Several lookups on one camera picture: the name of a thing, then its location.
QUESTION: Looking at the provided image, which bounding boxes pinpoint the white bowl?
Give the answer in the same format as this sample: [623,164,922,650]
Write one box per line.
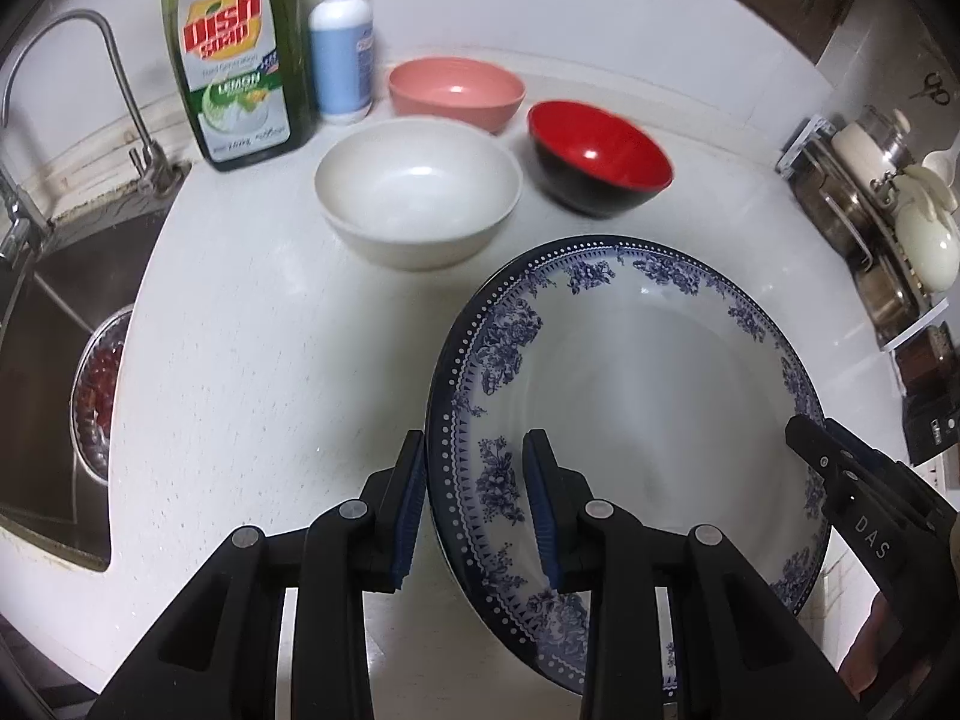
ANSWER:
[313,118,524,272]

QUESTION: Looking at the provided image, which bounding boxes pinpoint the blue floral rim plate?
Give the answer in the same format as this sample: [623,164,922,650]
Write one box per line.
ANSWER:
[429,235,833,697]
[424,255,526,601]

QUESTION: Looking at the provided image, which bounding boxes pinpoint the brown glass jar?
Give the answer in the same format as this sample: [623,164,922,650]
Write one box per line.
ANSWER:
[896,326,957,395]

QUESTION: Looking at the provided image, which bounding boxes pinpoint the wide steel pot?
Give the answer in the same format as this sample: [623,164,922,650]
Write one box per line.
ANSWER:
[795,157,871,256]

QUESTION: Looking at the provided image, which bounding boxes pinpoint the tall steel kitchen faucet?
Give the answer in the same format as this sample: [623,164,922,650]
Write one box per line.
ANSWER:
[0,165,53,263]

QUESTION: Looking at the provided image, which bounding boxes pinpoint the person's right hand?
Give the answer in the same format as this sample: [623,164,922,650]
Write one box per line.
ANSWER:
[838,594,910,704]

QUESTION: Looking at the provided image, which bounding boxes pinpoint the cream ceramic lid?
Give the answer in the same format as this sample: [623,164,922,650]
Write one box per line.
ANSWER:
[892,161,950,203]

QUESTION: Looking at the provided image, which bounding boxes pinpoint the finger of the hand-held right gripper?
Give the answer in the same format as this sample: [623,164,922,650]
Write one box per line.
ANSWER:
[785,414,901,511]

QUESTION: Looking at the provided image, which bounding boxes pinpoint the red and black bowl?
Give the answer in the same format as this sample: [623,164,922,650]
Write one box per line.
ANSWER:
[526,100,674,218]

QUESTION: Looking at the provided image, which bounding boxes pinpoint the white pump bottle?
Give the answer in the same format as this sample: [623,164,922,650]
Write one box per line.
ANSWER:
[309,0,374,125]

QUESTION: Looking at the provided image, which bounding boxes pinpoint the white plastic spoon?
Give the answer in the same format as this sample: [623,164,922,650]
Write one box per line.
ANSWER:
[921,148,960,185]

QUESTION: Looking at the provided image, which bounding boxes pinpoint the small steel pot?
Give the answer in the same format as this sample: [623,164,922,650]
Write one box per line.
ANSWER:
[855,255,920,323]

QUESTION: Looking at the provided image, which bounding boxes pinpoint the slim gooseneck steel faucet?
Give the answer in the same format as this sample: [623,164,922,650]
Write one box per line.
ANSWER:
[0,9,181,200]

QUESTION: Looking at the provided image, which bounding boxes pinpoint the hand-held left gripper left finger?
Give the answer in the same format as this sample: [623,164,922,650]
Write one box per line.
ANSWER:
[88,429,428,720]

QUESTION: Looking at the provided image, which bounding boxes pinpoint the cream ceramic pot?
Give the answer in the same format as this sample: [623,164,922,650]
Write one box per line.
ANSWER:
[896,187,960,293]

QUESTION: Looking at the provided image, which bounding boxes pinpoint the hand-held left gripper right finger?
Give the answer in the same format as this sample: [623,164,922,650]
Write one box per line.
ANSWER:
[521,429,856,720]

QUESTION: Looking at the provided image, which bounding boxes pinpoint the black knife block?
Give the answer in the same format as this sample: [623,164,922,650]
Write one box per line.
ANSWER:
[904,390,960,466]

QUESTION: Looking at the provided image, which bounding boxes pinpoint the steel sink strainer basket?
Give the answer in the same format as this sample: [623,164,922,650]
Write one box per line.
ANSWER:
[71,304,136,481]

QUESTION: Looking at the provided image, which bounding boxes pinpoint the pink bowl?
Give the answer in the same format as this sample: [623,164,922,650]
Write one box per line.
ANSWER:
[388,58,526,136]

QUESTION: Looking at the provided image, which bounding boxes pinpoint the green dish soap bottle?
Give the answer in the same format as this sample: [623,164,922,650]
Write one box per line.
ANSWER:
[161,0,316,173]

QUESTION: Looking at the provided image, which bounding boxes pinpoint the steel kitchen sink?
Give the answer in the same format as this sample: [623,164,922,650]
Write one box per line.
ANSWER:
[0,187,192,571]

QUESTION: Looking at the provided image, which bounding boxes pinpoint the metal pot rack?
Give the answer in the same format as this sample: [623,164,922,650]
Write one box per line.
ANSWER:
[776,116,923,346]

